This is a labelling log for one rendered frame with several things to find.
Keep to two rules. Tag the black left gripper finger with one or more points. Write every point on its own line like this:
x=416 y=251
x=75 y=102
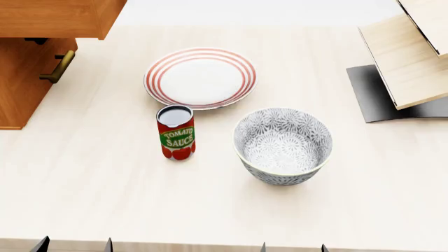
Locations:
x=108 y=247
x=41 y=246

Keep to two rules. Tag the grey floral patterned bowl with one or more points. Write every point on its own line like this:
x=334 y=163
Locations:
x=282 y=147

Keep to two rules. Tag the brown wooden cabinet drawer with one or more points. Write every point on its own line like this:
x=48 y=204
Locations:
x=52 y=18

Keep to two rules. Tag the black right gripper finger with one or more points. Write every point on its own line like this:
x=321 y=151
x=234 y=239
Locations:
x=262 y=248
x=324 y=249

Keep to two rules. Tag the red tomato sauce can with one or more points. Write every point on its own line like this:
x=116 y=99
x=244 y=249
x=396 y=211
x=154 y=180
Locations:
x=176 y=136

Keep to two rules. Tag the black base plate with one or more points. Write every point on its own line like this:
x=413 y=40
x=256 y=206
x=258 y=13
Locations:
x=367 y=92

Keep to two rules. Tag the small light wooden panel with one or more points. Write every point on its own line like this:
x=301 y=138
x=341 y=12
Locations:
x=432 y=21

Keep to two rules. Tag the light wooden rack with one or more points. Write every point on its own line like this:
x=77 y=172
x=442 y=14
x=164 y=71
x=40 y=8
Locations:
x=402 y=65

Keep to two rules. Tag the white plate with red rings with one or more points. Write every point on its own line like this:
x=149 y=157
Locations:
x=200 y=78

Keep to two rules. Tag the brown wooden cabinet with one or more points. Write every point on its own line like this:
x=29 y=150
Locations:
x=21 y=89

